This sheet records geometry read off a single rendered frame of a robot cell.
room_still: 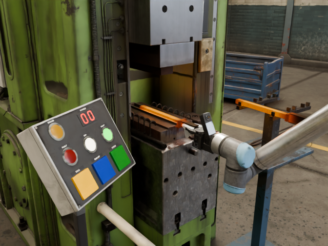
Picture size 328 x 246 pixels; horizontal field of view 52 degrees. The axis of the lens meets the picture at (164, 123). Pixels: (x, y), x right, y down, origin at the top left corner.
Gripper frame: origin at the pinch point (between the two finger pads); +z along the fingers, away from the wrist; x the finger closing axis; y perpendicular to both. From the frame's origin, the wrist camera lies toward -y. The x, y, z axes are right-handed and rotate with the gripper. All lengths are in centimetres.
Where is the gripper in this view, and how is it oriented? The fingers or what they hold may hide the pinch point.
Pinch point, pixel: (185, 123)
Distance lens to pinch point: 156.1
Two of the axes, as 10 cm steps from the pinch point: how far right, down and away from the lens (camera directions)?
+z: -6.3, -3.0, 7.2
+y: -0.3, 9.3, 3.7
